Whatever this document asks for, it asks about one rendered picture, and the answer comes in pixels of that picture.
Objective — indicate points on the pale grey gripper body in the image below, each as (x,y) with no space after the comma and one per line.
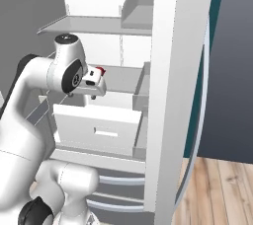
(97,90)

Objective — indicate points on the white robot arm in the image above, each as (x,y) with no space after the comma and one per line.
(23,130)

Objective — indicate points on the short grey fridge shelf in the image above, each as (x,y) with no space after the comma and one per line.
(122,79)

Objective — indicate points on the white fridge drawer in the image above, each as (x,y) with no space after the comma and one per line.
(79,122)

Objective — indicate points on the long glass fridge shelf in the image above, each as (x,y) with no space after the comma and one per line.
(95,25)

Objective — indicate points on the white open fridge door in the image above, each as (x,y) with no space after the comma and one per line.
(171,71)

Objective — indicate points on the grey freezer drawer front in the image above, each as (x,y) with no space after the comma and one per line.
(125,217)
(125,191)

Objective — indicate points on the square grey door bin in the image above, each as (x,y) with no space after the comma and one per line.
(142,94)
(141,136)

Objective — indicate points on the rounded grey door bin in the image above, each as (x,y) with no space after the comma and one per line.
(138,12)

